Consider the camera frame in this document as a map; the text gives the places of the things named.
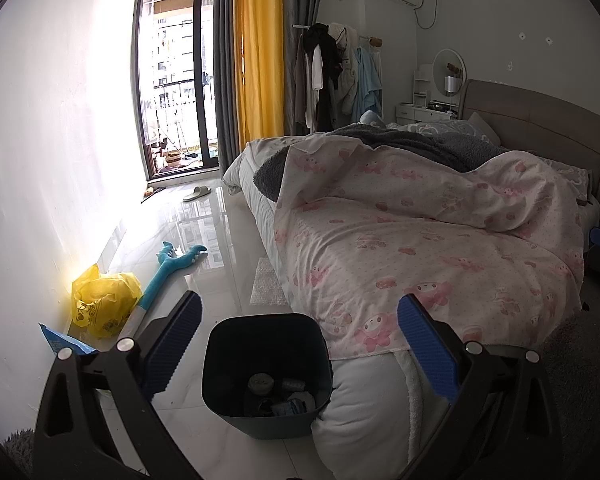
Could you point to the black hanging garment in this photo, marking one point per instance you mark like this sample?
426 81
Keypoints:
330 60

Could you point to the grey brown hanging garment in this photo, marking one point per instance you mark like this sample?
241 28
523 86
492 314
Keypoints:
300 85

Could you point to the white hanging shirt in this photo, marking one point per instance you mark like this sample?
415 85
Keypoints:
316 75

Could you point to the cardboard tape core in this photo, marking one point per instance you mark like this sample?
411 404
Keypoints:
260 384
292 385

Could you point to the grey slipper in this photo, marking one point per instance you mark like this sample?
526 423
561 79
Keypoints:
196 193

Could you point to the dark plastic bin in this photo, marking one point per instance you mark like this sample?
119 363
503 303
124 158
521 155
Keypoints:
230 350

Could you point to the yellow curtain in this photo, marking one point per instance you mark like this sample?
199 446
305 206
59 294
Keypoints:
260 50

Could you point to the round mirror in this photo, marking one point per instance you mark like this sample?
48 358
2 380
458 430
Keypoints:
447 62

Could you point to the blue plush dinosaur stick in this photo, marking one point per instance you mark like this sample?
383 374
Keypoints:
167 272

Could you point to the white desktop shelf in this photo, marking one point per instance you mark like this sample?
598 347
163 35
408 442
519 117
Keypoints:
422 85

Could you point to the light blue plush toy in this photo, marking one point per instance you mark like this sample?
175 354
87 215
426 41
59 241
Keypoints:
372 117

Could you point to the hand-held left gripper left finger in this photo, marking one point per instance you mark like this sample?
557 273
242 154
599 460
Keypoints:
175 345

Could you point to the blue patterned quilt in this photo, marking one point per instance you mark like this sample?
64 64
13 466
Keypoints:
445 127

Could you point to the beige pillow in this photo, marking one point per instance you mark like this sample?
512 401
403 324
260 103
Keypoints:
484 127

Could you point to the wooden bucket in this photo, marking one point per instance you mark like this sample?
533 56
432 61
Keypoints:
173 158

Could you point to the dark grey fleece blanket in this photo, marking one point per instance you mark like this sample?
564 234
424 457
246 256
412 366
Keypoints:
420 142

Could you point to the light blue hanging garment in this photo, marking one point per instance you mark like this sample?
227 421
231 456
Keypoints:
369 85

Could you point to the yellow plastic bag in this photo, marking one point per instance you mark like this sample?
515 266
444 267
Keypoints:
105 305

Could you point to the cream hanging jacket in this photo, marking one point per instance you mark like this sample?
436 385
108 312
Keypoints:
349 70

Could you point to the white vanity table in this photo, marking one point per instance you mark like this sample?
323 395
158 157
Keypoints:
412 110

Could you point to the blue packet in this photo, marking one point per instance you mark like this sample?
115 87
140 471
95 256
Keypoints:
62 342

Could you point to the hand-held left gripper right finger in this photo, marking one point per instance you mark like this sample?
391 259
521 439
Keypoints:
427 347

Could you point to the blue white tissue pack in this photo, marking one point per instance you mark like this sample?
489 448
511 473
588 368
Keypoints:
289 406

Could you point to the white table lamp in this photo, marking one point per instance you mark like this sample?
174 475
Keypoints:
451 85

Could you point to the pink printed blanket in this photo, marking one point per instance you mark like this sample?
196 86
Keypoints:
405 240

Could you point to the bubble wrap sheet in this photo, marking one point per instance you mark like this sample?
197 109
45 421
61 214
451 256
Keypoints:
267 282

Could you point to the clothes rack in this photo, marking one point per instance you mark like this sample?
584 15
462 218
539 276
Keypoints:
367 37

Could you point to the beige padded headboard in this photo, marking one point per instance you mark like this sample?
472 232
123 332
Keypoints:
545 120

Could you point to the glass balcony door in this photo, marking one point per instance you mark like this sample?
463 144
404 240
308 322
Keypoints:
180 60

